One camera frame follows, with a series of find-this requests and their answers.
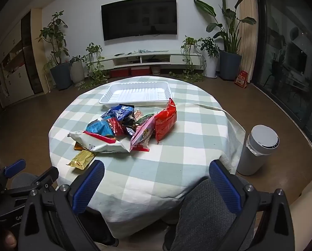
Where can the beige sofa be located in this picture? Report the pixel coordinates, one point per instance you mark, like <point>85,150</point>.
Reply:
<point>307,214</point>

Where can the pink snack packet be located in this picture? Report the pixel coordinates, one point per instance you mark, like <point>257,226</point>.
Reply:
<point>142,132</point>

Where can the red paper bag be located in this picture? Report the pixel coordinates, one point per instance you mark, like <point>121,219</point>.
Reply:
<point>241,79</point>

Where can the white television cabinet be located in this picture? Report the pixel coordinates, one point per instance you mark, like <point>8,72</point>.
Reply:
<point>171,57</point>

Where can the small red snack packet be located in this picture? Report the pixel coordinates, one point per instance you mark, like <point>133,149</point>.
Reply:
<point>115,125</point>

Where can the trailing green plant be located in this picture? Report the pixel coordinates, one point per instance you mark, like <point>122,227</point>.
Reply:
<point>94,57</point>

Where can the glass sliding door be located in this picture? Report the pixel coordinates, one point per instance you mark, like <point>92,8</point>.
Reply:
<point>284,57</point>

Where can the large white snack packet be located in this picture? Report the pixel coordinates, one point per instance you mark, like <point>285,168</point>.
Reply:
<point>103,143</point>

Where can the large-leaf plant in blue pot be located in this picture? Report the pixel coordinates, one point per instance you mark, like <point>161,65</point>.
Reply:
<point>230,62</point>

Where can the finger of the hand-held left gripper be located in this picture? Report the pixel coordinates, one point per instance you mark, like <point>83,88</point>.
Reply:
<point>14,167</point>
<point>47,177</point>

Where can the gold snack packet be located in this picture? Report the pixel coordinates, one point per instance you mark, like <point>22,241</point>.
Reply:
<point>81,160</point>

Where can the person's left hand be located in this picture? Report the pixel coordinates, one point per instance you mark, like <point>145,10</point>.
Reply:
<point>9,240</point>

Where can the hanging pothos plant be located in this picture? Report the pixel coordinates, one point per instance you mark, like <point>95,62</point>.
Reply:
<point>188,44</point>

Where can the light blue snack packet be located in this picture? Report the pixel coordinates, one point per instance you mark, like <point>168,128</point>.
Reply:
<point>98,128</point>

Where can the small white pot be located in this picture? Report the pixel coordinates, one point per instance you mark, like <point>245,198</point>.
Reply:
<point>156,69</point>

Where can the beige curtain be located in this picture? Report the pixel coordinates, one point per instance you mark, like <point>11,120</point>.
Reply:
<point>247,10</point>

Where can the person's right leg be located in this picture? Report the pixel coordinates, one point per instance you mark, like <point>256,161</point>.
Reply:
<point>205,214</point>

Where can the white plastic tray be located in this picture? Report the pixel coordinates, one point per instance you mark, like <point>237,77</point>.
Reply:
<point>135,94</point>

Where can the large red snack packet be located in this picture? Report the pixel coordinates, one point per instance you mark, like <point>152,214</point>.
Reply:
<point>166,121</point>

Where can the person's leg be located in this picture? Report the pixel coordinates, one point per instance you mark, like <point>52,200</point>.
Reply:
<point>205,214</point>
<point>22,180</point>

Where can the red storage box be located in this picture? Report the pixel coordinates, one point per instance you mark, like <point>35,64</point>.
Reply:
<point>140,71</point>
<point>120,72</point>

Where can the white round trash can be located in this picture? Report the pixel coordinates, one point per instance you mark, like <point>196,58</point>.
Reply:
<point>257,151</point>

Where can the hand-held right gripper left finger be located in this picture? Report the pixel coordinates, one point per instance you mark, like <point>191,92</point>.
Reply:
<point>89,185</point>

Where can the person's left leg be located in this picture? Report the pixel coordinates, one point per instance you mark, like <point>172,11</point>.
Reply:
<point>22,180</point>

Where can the black wall television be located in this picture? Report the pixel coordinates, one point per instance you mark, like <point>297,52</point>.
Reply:
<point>139,18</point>

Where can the white orange-print snack packet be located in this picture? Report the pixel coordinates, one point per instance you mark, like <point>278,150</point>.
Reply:
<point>138,113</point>

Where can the bushy plant in white pot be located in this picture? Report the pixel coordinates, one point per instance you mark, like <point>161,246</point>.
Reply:
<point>210,65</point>

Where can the green-edged clear nut packet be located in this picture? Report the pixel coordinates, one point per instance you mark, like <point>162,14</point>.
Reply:
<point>143,118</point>

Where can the plant in grey pot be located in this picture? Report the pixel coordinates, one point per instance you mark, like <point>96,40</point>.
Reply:
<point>77,72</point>

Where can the dark blue snack packet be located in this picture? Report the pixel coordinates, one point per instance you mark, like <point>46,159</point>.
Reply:
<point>118,111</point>

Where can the black snack packet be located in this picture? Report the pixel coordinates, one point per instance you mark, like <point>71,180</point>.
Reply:
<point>128,123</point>

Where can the tall plant in blue pot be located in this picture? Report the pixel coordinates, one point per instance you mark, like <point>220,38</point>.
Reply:
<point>60,75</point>

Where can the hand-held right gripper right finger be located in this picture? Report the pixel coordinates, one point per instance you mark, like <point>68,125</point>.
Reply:
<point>225,188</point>

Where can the beige wall cabinet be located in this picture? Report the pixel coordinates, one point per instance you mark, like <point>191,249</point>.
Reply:
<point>17,78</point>

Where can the round table with checked cloth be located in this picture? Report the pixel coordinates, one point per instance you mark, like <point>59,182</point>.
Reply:
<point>192,136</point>

